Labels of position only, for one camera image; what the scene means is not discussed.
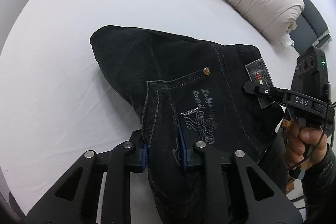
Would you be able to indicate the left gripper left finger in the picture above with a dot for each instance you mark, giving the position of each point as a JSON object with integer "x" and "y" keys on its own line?
{"x": 137, "y": 160}

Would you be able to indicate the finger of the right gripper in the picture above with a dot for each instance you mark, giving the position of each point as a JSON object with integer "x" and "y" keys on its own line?
{"x": 266, "y": 94}

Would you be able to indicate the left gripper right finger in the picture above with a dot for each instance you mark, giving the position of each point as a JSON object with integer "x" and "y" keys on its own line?
{"x": 187, "y": 139}

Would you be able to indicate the black denim pants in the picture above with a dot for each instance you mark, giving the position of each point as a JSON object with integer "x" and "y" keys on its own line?
{"x": 165, "y": 76}

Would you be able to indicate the right hand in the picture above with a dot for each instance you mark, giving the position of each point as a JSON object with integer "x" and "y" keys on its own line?
{"x": 297, "y": 139}

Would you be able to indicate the dark grey headboard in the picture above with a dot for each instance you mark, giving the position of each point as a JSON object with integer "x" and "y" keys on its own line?
{"x": 311, "y": 30}

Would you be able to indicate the white bed mattress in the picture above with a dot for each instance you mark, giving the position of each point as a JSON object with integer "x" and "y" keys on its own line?
{"x": 80, "y": 75}

